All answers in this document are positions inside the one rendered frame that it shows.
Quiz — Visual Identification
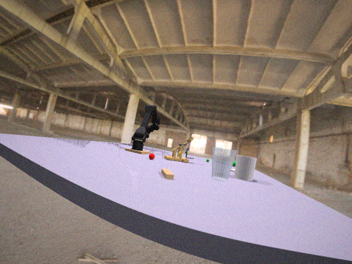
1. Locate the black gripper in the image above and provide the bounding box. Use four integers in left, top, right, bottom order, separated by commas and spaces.
146, 126, 153, 138

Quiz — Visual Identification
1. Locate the clear plastic cup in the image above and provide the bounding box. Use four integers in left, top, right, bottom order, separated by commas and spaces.
211, 146, 237, 182

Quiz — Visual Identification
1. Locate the tan rectangular block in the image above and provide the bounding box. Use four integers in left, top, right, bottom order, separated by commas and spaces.
161, 168, 174, 180

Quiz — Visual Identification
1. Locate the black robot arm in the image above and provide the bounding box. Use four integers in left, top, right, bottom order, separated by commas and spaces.
131, 104, 160, 151

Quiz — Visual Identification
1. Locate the white cup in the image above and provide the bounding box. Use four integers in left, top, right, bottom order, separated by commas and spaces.
234, 155, 257, 181

